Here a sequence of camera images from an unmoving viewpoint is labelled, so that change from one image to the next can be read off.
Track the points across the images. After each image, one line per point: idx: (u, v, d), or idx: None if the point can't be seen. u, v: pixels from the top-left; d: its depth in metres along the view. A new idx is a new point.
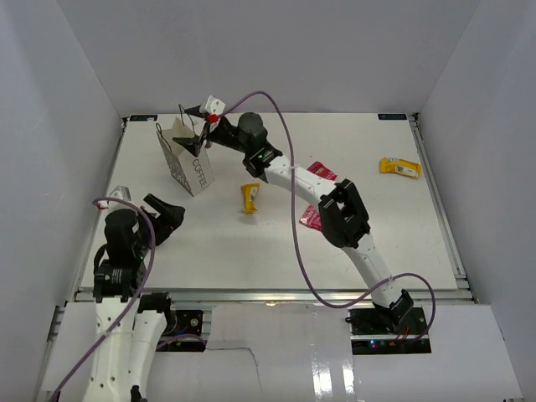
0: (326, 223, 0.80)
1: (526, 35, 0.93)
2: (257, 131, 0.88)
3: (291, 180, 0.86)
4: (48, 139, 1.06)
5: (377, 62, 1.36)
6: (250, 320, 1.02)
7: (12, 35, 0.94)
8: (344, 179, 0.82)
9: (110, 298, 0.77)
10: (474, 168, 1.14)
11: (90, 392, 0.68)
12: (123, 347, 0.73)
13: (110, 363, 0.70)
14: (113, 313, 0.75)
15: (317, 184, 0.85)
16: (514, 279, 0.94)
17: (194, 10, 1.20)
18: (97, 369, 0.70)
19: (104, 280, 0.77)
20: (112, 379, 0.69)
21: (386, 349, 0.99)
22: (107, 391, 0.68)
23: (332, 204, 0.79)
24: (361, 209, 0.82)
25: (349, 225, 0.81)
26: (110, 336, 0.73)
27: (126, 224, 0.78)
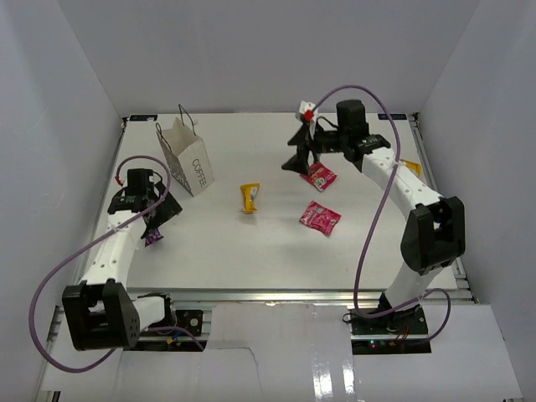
0: (412, 234, 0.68)
1: (527, 35, 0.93)
2: (353, 109, 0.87)
3: (391, 172, 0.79)
4: (48, 139, 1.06)
5: (377, 62, 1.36)
6: (250, 320, 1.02)
7: (12, 35, 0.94)
8: (453, 197, 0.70)
9: (122, 210, 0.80)
10: (474, 168, 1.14)
11: (90, 270, 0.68)
12: (126, 248, 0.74)
13: (113, 251, 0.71)
14: (123, 218, 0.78)
15: (418, 191, 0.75)
16: (514, 279, 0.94)
17: (193, 9, 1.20)
18: (100, 252, 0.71)
19: (119, 200, 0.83)
20: (113, 262, 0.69)
21: (385, 349, 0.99)
22: (107, 270, 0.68)
23: (430, 216, 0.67)
24: (458, 238, 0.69)
25: (437, 250, 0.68)
26: (118, 231, 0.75)
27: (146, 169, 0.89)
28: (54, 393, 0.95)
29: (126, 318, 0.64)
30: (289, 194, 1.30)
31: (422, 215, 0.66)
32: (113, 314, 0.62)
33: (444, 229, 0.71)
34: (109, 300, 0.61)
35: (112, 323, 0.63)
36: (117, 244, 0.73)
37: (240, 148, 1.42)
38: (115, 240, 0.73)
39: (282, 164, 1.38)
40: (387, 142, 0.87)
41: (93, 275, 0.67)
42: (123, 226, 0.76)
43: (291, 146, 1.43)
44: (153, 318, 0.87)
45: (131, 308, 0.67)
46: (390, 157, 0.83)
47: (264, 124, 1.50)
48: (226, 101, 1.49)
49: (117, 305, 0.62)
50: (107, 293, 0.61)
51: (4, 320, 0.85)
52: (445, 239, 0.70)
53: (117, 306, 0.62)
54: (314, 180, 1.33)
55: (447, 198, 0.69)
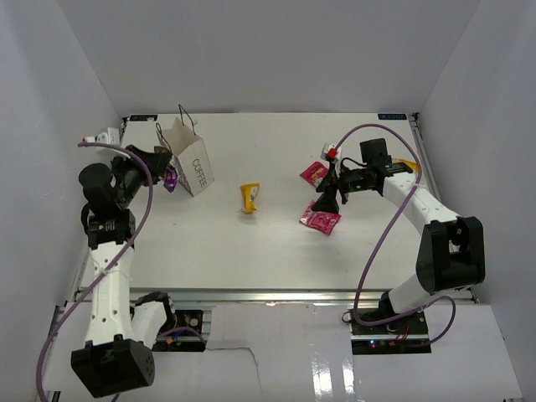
0: (427, 250, 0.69)
1: (527, 36, 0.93)
2: (373, 141, 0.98)
3: (409, 193, 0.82)
4: (48, 139, 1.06)
5: (377, 62, 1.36)
6: (250, 319, 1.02)
7: (12, 35, 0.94)
8: (471, 217, 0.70)
9: (106, 243, 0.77)
10: (474, 168, 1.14)
11: (93, 327, 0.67)
12: (122, 286, 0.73)
13: (110, 300, 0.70)
14: (110, 255, 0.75)
15: (435, 209, 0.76)
16: (514, 280, 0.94)
17: (193, 9, 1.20)
18: (98, 305, 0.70)
19: (97, 230, 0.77)
20: (115, 313, 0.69)
21: (385, 349, 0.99)
22: (110, 324, 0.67)
23: (445, 231, 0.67)
24: (476, 260, 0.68)
25: (454, 271, 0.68)
26: (109, 275, 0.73)
27: (106, 183, 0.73)
28: (54, 393, 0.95)
29: (141, 364, 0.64)
30: (289, 194, 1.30)
31: (437, 230, 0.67)
32: (129, 367, 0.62)
33: (461, 251, 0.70)
34: (121, 356, 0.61)
35: (130, 375, 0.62)
36: (113, 288, 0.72)
37: (240, 149, 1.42)
38: (109, 285, 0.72)
39: (282, 164, 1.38)
40: (409, 168, 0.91)
41: (97, 335, 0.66)
42: (111, 265, 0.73)
43: (291, 146, 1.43)
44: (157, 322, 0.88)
45: (143, 349, 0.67)
46: (410, 179, 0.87)
47: (263, 124, 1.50)
48: (226, 100, 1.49)
49: (131, 358, 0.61)
50: (118, 348, 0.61)
51: (4, 321, 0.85)
52: (463, 261, 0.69)
53: (131, 358, 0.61)
54: (314, 181, 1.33)
55: (466, 218, 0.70)
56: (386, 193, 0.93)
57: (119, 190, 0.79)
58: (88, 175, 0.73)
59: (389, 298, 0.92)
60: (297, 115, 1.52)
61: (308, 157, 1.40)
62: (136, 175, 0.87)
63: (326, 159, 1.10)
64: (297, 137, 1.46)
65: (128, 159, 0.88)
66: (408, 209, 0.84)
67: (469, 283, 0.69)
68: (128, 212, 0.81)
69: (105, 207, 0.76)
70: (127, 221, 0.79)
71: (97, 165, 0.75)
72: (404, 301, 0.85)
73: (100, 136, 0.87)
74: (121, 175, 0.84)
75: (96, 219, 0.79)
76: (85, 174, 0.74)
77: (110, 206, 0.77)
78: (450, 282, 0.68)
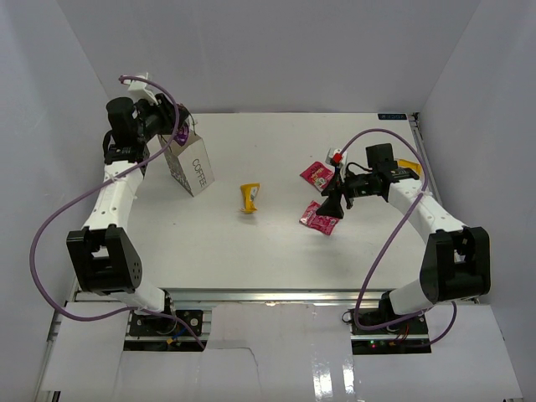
0: (433, 259, 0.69)
1: (527, 37, 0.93)
2: (379, 146, 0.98)
3: (414, 200, 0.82)
4: (48, 139, 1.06)
5: (378, 62, 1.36)
6: (251, 319, 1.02)
7: (12, 35, 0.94)
8: (478, 226, 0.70)
9: (120, 161, 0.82)
10: (474, 168, 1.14)
11: (92, 217, 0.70)
12: (125, 194, 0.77)
13: (112, 199, 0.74)
14: (121, 168, 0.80)
15: (441, 218, 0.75)
16: (515, 280, 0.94)
17: (193, 9, 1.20)
18: (100, 200, 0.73)
19: (114, 152, 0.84)
20: (114, 209, 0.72)
21: (385, 349, 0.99)
22: (107, 216, 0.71)
23: (450, 241, 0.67)
24: (481, 272, 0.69)
25: (458, 282, 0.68)
26: (116, 182, 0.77)
27: (127, 111, 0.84)
28: (54, 393, 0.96)
29: (129, 258, 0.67)
30: (289, 194, 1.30)
31: (443, 239, 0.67)
32: (117, 255, 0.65)
33: (466, 260, 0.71)
34: (113, 240, 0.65)
35: (116, 265, 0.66)
36: (117, 191, 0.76)
37: (240, 148, 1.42)
38: (114, 189, 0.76)
39: (282, 163, 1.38)
40: (415, 174, 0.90)
41: (95, 221, 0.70)
42: (121, 176, 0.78)
43: (291, 146, 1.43)
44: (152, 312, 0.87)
45: (134, 253, 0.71)
46: (416, 187, 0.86)
47: (263, 124, 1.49)
48: (226, 100, 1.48)
49: (121, 245, 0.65)
50: (110, 236, 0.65)
51: (4, 321, 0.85)
52: (467, 272, 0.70)
53: (121, 246, 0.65)
54: (314, 180, 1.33)
55: (472, 228, 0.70)
56: (391, 199, 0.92)
57: (140, 126, 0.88)
58: (115, 103, 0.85)
59: (389, 296, 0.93)
60: (297, 114, 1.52)
61: (308, 157, 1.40)
62: (157, 121, 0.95)
63: (329, 164, 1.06)
64: (298, 137, 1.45)
65: (155, 105, 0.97)
66: (413, 217, 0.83)
67: (473, 293, 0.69)
68: (143, 146, 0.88)
69: (124, 132, 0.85)
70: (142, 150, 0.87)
71: (125, 99, 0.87)
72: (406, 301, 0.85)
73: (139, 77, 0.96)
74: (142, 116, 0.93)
75: (115, 146, 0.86)
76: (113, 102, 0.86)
77: (131, 133, 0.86)
78: (453, 293, 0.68)
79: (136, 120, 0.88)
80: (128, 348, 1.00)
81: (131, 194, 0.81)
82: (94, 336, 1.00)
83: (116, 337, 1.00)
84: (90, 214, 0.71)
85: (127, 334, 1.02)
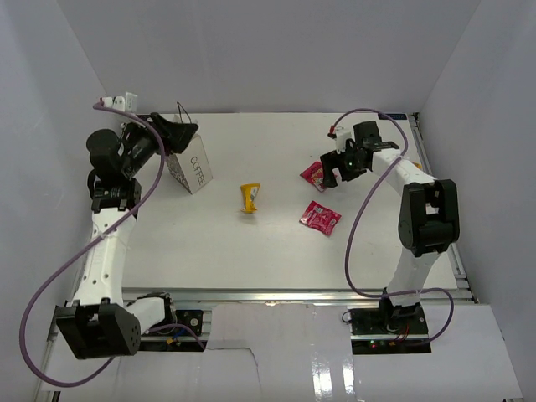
0: (407, 209, 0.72)
1: (527, 36, 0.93)
2: (364, 123, 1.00)
3: (392, 162, 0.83)
4: (48, 140, 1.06)
5: (377, 62, 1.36)
6: (251, 319, 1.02)
7: (12, 37, 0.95)
8: (446, 177, 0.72)
9: (109, 209, 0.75)
10: (474, 168, 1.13)
11: (82, 289, 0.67)
12: (118, 251, 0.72)
13: (104, 263, 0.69)
14: (110, 219, 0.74)
15: (415, 175, 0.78)
16: (515, 280, 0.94)
17: (193, 9, 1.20)
18: (91, 265, 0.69)
19: (101, 196, 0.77)
20: (106, 276, 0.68)
21: (386, 349, 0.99)
22: (100, 287, 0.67)
23: (421, 190, 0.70)
24: (452, 219, 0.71)
25: (430, 229, 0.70)
26: (106, 238, 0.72)
27: (112, 152, 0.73)
28: (54, 393, 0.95)
29: (125, 331, 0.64)
30: (289, 194, 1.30)
31: (415, 190, 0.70)
32: (114, 330, 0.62)
33: (438, 211, 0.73)
34: (106, 319, 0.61)
35: (113, 339, 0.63)
36: (108, 252, 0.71)
37: (240, 148, 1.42)
38: (105, 249, 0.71)
39: (282, 163, 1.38)
40: (397, 146, 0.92)
41: (85, 293, 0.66)
42: (110, 230, 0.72)
43: (291, 146, 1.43)
44: (154, 319, 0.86)
45: (131, 317, 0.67)
46: (395, 153, 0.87)
47: (263, 124, 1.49)
48: (225, 100, 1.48)
49: (115, 322, 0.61)
50: (102, 313, 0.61)
51: (4, 321, 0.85)
52: (439, 220, 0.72)
53: (117, 322, 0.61)
54: (314, 180, 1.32)
55: (442, 179, 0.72)
56: (374, 169, 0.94)
57: (126, 158, 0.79)
58: (96, 140, 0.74)
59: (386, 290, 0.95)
60: (296, 114, 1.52)
61: (308, 157, 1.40)
62: (147, 144, 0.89)
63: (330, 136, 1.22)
64: (298, 137, 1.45)
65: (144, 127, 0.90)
66: (391, 177, 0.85)
67: (445, 239, 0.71)
68: (133, 181, 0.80)
69: (110, 174, 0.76)
70: (133, 190, 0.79)
71: (106, 131, 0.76)
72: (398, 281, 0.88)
73: (118, 99, 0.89)
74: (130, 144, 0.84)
75: (102, 186, 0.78)
76: (92, 140, 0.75)
77: (117, 173, 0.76)
78: (426, 239, 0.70)
79: (123, 156, 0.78)
80: None
81: (124, 246, 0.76)
82: None
83: None
84: (81, 286, 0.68)
85: None
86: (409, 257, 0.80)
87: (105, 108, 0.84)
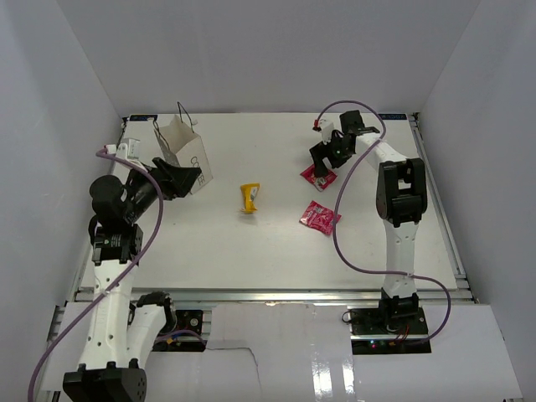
0: (382, 185, 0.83)
1: (526, 36, 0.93)
2: (349, 113, 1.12)
3: (372, 145, 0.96)
4: (48, 140, 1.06)
5: (377, 62, 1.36)
6: (251, 320, 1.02)
7: (12, 37, 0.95)
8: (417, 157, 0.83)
9: (110, 260, 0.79)
10: (474, 168, 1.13)
11: (87, 349, 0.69)
12: (121, 308, 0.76)
13: (107, 323, 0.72)
14: (112, 274, 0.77)
15: (391, 155, 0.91)
16: (515, 280, 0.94)
17: (193, 9, 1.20)
18: (95, 327, 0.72)
19: (102, 245, 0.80)
20: (110, 337, 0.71)
21: (386, 349, 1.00)
22: (104, 349, 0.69)
23: (394, 167, 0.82)
24: (421, 193, 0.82)
25: (402, 201, 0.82)
26: (109, 295, 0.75)
27: (115, 198, 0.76)
28: (54, 393, 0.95)
29: (131, 390, 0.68)
30: (289, 194, 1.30)
31: (389, 167, 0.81)
32: (119, 394, 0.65)
33: (410, 186, 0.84)
34: (114, 383, 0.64)
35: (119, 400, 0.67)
36: (111, 311, 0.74)
37: (240, 148, 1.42)
38: (108, 307, 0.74)
39: (282, 163, 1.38)
40: (378, 131, 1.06)
41: (90, 356, 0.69)
42: (112, 288, 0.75)
43: (291, 145, 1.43)
44: (156, 330, 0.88)
45: (135, 373, 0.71)
46: (376, 136, 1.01)
47: (263, 124, 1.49)
48: (225, 100, 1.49)
49: (122, 388, 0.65)
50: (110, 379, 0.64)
51: (4, 321, 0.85)
52: (410, 193, 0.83)
53: (122, 387, 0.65)
54: (314, 180, 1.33)
55: (413, 159, 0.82)
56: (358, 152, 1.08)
57: (129, 204, 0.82)
58: (101, 187, 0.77)
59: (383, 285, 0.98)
60: (296, 114, 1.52)
61: (308, 157, 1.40)
62: (151, 190, 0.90)
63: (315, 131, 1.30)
64: (298, 137, 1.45)
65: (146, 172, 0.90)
66: (372, 158, 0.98)
67: (415, 210, 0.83)
68: (134, 226, 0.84)
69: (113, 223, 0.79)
70: (134, 239, 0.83)
71: (110, 179, 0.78)
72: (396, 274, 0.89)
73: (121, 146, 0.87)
74: (132, 190, 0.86)
75: (104, 232, 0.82)
76: (96, 186, 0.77)
77: (119, 219, 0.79)
78: (398, 209, 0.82)
79: (126, 201, 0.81)
80: None
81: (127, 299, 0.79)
82: None
83: None
84: (86, 345, 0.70)
85: None
86: (392, 232, 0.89)
87: (107, 156, 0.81)
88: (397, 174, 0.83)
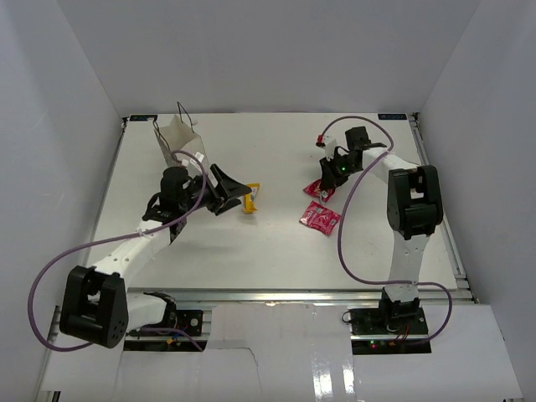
0: (392, 193, 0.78)
1: (526, 37, 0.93)
2: (354, 129, 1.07)
3: (379, 156, 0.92)
4: (48, 140, 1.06)
5: (377, 62, 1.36)
6: (251, 319, 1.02)
7: (12, 37, 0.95)
8: (429, 164, 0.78)
9: (153, 221, 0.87)
10: (474, 168, 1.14)
11: (104, 260, 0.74)
12: (144, 250, 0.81)
13: (130, 250, 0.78)
14: (150, 225, 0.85)
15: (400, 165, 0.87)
16: (515, 280, 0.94)
17: (193, 9, 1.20)
18: (120, 249, 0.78)
19: (153, 212, 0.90)
20: (126, 261, 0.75)
21: (385, 349, 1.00)
22: (117, 265, 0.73)
23: (405, 176, 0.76)
24: (435, 202, 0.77)
25: (415, 211, 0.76)
26: (142, 235, 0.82)
27: (178, 181, 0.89)
28: (54, 393, 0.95)
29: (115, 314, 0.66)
30: (289, 195, 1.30)
31: (399, 176, 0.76)
32: (105, 307, 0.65)
33: (423, 195, 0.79)
34: (110, 291, 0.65)
35: (101, 316, 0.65)
36: (137, 245, 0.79)
37: (239, 148, 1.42)
38: (136, 243, 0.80)
39: (281, 163, 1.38)
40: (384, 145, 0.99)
41: (104, 263, 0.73)
42: (149, 233, 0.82)
43: (291, 145, 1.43)
44: (149, 318, 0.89)
45: (124, 311, 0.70)
46: (383, 148, 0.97)
47: (263, 124, 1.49)
48: (225, 100, 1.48)
49: (113, 299, 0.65)
50: (108, 285, 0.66)
51: (5, 322, 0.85)
52: (423, 203, 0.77)
53: (113, 301, 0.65)
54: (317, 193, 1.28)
55: (424, 167, 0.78)
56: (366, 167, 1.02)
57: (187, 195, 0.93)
58: (174, 171, 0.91)
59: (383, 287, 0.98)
60: (297, 114, 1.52)
61: (308, 157, 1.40)
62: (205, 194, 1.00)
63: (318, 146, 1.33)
64: (298, 136, 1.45)
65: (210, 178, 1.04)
66: (378, 167, 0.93)
67: (430, 221, 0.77)
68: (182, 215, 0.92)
69: (168, 199, 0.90)
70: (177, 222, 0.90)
71: (184, 169, 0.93)
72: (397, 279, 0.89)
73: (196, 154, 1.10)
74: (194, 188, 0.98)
75: (158, 207, 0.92)
76: (172, 169, 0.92)
77: (173, 200, 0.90)
78: (411, 220, 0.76)
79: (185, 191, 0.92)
80: (128, 348, 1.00)
81: (149, 255, 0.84)
82: None
83: None
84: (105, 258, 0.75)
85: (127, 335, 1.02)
86: (400, 243, 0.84)
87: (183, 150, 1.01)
88: (408, 183, 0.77)
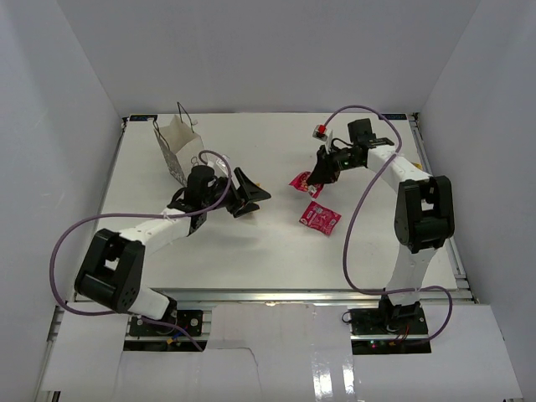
0: (403, 206, 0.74)
1: (526, 37, 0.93)
2: (359, 121, 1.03)
3: (387, 160, 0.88)
4: (48, 140, 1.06)
5: (377, 62, 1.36)
6: (251, 320, 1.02)
7: (12, 38, 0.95)
8: (441, 175, 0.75)
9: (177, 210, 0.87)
10: (474, 168, 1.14)
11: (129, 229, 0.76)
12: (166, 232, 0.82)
13: (153, 227, 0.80)
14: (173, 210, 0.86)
15: (409, 171, 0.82)
16: (515, 280, 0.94)
17: (193, 10, 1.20)
18: (145, 224, 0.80)
19: (177, 203, 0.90)
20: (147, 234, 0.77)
21: (386, 349, 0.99)
22: (141, 234, 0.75)
23: (416, 188, 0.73)
24: (446, 214, 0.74)
25: (425, 225, 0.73)
26: (166, 218, 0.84)
27: (205, 177, 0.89)
28: (54, 393, 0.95)
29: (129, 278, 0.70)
30: (289, 195, 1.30)
31: (410, 188, 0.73)
32: (123, 269, 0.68)
33: (434, 208, 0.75)
34: (130, 254, 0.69)
35: (115, 278, 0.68)
36: (161, 225, 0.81)
37: (239, 148, 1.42)
38: (161, 222, 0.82)
39: (281, 163, 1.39)
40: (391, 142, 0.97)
41: (129, 231, 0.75)
42: (173, 217, 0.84)
43: (291, 145, 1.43)
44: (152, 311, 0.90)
45: (136, 280, 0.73)
46: (391, 150, 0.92)
47: (263, 124, 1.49)
48: (225, 100, 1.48)
49: (131, 263, 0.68)
50: (130, 249, 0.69)
51: (5, 322, 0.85)
52: (434, 215, 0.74)
53: (131, 265, 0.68)
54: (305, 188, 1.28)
55: (435, 177, 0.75)
56: (370, 166, 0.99)
57: (210, 193, 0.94)
58: (203, 167, 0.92)
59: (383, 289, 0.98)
60: (297, 114, 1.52)
61: (308, 157, 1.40)
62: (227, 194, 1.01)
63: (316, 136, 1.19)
64: (298, 137, 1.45)
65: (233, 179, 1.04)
66: (386, 175, 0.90)
67: (440, 234, 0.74)
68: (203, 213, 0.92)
69: (193, 193, 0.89)
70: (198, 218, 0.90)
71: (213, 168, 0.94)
72: (398, 280, 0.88)
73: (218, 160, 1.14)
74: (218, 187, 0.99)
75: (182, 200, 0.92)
76: (201, 166, 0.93)
77: (198, 196, 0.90)
78: (422, 235, 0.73)
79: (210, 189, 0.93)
80: (128, 348, 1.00)
81: (167, 239, 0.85)
82: (95, 337, 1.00)
83: (116, 337, 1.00)
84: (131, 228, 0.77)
85: (127, 334, 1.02)
86: (407, 253, 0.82)
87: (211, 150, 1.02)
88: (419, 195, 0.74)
